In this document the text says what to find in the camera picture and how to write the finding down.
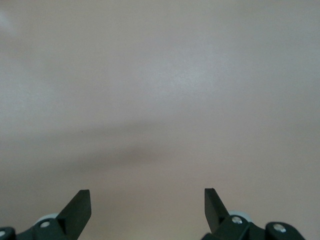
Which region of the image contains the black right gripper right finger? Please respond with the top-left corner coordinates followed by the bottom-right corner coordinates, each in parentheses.
top-left (202, 187), bottom-right (307, 240)

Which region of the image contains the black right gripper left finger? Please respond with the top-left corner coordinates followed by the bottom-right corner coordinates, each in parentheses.
top-left (0, 189), bottom-right (92, 240)

